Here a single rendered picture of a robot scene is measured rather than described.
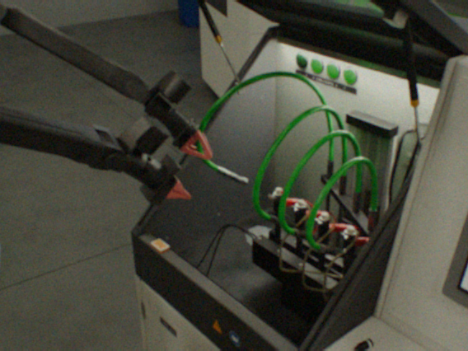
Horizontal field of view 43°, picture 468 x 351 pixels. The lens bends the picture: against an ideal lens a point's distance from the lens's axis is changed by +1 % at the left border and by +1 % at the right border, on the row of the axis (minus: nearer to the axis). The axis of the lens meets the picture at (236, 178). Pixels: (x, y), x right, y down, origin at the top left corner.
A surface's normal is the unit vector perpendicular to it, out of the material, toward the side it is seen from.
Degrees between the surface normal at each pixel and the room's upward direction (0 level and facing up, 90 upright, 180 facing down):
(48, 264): 0
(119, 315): 0
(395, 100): 90
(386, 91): 90
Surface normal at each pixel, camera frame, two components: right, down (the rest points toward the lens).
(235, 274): -0.01, -0.88
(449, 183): -0.74, 0.11
